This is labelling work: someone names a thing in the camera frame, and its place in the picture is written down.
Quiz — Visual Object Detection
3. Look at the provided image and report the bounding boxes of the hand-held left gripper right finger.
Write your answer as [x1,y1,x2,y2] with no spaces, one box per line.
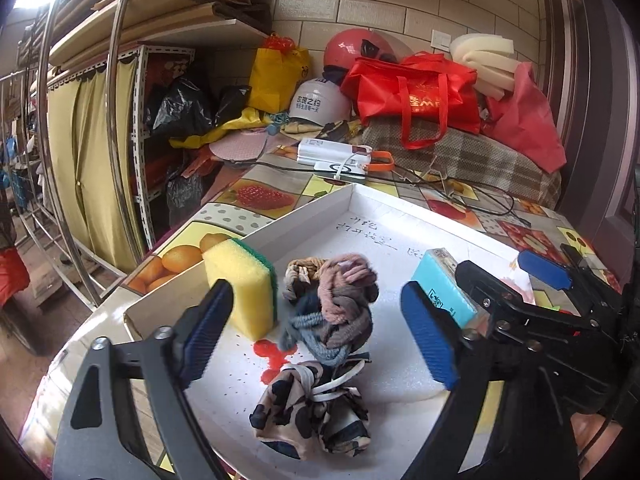
[400,280,587,480]

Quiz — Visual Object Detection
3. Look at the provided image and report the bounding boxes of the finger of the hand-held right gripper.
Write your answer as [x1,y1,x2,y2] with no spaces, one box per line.
[517,244,624,322]
[454,259,622,356]

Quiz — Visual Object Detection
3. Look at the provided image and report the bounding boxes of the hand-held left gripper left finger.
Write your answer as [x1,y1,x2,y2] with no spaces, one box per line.
[52,279,236,480]

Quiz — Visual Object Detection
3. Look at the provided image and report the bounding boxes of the light blue tissue pack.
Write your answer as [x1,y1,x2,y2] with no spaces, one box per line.
[410,248,482,332]

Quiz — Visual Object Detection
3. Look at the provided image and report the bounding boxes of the shallow white box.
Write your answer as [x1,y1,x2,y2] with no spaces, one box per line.
[122,182,539,480]

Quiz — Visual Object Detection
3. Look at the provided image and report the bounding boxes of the yellow sponge with green scourer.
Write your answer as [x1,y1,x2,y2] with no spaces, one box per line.
[202,238,279,341]

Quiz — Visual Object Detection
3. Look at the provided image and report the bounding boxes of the tan patterned scrunchie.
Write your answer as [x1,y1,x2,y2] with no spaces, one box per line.
[284,257,327,302]

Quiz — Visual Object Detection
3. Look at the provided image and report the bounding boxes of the cream black spotted scrunchie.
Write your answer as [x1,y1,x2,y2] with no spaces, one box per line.
[249,361,374,461]

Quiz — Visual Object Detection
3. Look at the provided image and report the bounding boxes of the plaid cloth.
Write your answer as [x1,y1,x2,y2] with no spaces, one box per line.
[360,121,564,209]

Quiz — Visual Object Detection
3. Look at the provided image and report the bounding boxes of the pink round fan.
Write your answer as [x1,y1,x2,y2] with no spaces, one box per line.
[208,129,269,164]

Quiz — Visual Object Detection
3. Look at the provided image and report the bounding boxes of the red garment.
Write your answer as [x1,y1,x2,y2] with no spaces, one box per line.
[0,246,32,307]

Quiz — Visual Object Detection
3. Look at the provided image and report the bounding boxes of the yellow plastic sheet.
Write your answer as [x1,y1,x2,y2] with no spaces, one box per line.
[169,107,272,150]

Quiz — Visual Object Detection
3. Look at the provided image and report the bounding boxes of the red tote bag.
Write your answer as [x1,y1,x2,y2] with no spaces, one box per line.
[340,52,484,151]

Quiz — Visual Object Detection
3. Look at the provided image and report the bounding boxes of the yellow curtain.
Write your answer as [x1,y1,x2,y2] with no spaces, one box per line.
[47,57,147,274]

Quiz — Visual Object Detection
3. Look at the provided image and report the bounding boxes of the white foam pieces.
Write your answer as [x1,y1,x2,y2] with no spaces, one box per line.
[448,33,519,102]

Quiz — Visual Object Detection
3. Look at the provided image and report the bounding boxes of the large black plastic bag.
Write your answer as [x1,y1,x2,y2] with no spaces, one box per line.
[149,76,217,137]

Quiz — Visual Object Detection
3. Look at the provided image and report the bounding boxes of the small black plastic bag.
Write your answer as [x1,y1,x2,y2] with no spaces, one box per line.
[215,84,252,122]

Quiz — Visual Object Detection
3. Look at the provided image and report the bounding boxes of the white helmet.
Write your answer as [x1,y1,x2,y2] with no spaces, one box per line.
[288,77,354,126]

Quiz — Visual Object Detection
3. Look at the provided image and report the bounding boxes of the yellow bag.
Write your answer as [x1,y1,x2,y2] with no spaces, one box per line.
[248,34,312,114]

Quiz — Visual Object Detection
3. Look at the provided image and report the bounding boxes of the red helmet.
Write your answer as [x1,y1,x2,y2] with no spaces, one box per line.
[323,28,402,79]

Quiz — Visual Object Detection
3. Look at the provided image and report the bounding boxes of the steel pipe rack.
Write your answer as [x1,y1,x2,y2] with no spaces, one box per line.
[0,0,152,312]

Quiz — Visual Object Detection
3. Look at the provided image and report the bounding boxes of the stack of wooden boards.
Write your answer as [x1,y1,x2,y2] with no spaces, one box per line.
[47,0,275,69]

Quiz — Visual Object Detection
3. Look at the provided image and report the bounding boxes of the taupe knit hair tie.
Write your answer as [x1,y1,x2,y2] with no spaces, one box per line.
[320,294,374,357]

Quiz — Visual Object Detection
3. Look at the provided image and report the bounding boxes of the black white striped hair tie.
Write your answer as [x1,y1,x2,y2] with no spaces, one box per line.
[305,352,372,404]

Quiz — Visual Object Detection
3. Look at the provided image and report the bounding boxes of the black cable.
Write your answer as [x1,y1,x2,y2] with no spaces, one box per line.
[239,156,532,222]

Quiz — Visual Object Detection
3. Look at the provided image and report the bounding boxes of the pink knit hair tie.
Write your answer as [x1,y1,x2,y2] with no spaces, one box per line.
[319,252,379,312]

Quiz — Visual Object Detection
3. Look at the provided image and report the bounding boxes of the metal wire clip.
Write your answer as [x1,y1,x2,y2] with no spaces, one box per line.
[400,158,469,195]

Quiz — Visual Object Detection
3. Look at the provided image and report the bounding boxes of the orange-handled scissors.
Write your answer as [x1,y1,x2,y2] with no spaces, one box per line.
[366,150,396,171]

